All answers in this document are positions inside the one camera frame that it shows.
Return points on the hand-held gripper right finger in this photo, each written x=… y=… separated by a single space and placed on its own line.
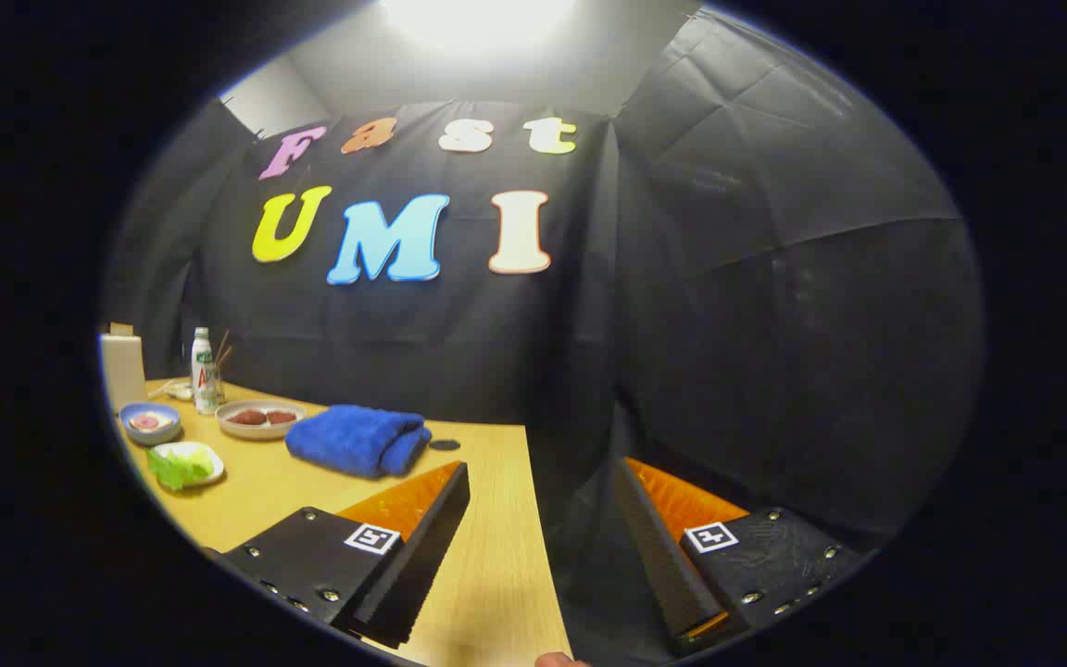
x=663 y=556

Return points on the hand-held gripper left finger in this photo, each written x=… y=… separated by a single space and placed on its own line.
x=422 y=556

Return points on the green lettuce leaf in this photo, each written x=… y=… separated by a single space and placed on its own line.
x=177 y=470

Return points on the black round table grommet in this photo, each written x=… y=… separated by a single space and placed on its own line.
x=445 y=445

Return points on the blue folded towel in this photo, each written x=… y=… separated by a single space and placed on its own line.
x=357 y=440

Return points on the brown meat piece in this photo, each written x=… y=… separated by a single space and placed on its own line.
x=281 y=417
x=246 y=418

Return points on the beige plate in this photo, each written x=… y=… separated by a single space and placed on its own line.
x=260 y=433

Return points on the small white plate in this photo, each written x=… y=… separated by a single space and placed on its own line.
x=207 y=459

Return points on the white drink bottle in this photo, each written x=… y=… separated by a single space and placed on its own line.
x=203 y=366

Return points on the white divided dish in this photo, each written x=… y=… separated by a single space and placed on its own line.
x=180 y=392

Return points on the blue plate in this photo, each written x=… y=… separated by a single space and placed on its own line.
x=150 y=438

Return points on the pink ham slice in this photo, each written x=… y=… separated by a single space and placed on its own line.
x=147 y=422

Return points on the cream toaster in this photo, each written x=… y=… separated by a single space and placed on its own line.
x=122 y=371

